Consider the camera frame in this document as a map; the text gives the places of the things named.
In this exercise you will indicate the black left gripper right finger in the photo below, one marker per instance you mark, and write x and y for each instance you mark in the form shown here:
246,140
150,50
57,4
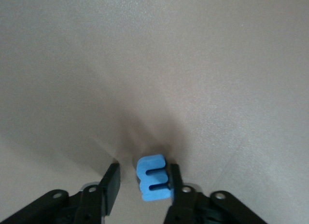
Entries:
178,197

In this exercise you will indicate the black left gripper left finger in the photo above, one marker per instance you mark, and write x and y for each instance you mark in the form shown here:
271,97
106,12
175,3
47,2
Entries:
112,185

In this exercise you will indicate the blue foam letter m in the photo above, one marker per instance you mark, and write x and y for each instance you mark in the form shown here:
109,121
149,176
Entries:
144,185

